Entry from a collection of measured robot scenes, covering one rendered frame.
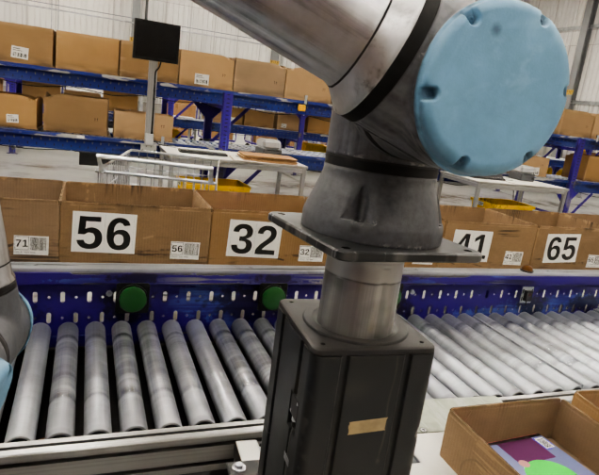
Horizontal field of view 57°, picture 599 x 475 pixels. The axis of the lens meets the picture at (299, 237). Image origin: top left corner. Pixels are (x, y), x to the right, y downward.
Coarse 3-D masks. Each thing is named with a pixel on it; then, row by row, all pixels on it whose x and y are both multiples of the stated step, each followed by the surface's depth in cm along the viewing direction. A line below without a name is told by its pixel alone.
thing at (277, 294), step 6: (270, 288) 158; (276, 288) 159; (264, 294) 158; (270, 294) 158; (276, 294) 159; (282, 294) 160; (264, 300) 158; (270, 300) 159; (276, 300) 159; (270, 306) 160; (276, 306) 160
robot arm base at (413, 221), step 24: (336, 168) 69; (360, 168) 67; (384, 168) 66; (408, 168) 66; (432, 168) 68; (312, 192) 73; (336, 192) 68; (360, 192) 67; (384, 192) 66; (408, 192) 67; (432, 192) 69; (312, 216) 70; (336, 216) 67; (360, 216) 67; (384, 216) 66; (408, 216) 66; (432, 216) 69; (360, 240) 66; (384, 240) 66; (408, 240) 66; (432, 240) 69
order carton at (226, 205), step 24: (216, 192) 182; (240, 192) 185; (216, 216) 155; (240, 216) 157; (264, 216) 160; (216, 240) 157; (288, 240) 164; (216, 264) 159; (240, 264) 161; (264, 264) 164; (288, 264) 167; (312, 264) 169
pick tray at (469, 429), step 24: (456, 408) 104; (480, 408) 106; (504, 408) 109; (528, 408) 111; (552, 408) 113; (576, 408) 110; (456, 432) 101; (480, 432) 108; (504, 432) 110; (528, 432) 113; (552, 432) 115; (576, 432) 110; (456, 456) 101; (480, 456) 95; (576, 456) 109
